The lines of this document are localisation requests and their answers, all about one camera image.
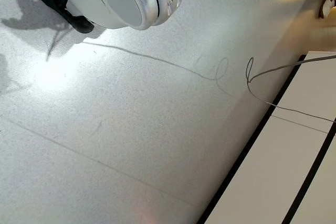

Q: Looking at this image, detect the brown white patterned object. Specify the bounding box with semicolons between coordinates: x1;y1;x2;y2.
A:
318;0;336;19

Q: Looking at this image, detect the thin gray cable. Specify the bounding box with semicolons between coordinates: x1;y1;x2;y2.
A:
246;53;336;123

